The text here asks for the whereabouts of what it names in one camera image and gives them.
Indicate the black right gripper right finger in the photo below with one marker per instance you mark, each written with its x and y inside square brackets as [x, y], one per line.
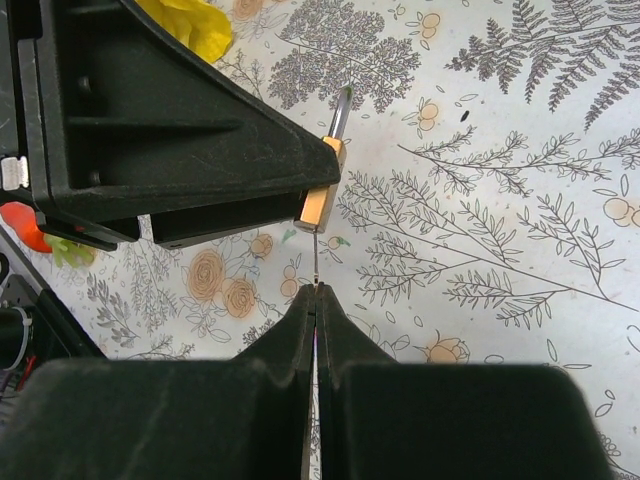
[383, 419]

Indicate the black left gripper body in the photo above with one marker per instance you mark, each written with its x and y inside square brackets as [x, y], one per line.
[20, 20]

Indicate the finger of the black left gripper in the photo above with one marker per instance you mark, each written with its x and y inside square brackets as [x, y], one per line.
[134, 123]
[181, 228]

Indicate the brass padlock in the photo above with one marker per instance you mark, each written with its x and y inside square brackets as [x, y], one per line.
[319, 201]

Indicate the yellow white baby cabbage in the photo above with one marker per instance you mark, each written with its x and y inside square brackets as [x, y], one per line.
[201, 27]

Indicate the orange carrot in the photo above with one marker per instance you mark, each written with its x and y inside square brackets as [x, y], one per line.
[22, 220]

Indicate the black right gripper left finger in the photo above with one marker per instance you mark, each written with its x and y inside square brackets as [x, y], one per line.
[243, 418]

